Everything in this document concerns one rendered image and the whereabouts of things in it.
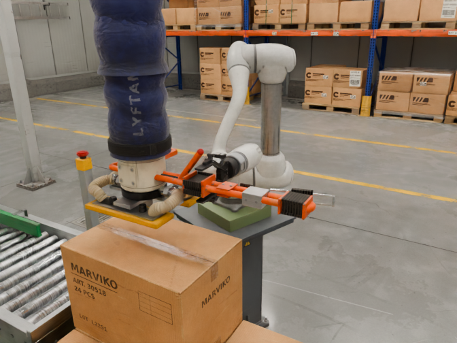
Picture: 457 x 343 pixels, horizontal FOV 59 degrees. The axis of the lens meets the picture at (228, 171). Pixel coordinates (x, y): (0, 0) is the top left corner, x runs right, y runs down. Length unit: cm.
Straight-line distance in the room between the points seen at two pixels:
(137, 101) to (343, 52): 871
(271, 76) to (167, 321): 117
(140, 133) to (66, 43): 1144
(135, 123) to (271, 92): 83
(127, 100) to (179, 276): 61
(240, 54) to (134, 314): 120
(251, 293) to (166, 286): 115
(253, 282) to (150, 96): 142
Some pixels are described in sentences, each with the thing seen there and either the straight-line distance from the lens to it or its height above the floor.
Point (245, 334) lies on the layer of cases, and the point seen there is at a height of 54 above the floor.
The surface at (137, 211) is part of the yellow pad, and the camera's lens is 146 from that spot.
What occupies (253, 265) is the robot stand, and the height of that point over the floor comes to 45.
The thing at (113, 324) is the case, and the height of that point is 67.
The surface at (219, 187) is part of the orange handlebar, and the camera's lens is 131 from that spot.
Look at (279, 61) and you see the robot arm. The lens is 195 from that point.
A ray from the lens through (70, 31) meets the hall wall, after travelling 1288.
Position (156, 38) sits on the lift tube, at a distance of 136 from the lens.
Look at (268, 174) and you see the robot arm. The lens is 211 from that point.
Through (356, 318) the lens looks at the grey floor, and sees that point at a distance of 282.
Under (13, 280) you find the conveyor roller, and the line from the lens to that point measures 238.
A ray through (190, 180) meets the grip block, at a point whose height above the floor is 126.
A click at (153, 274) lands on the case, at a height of 94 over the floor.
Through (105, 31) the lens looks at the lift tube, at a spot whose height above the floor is 173.
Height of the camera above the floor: 175
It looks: 20 degrees down
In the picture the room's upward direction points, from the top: 1 degrees counter-clockwise
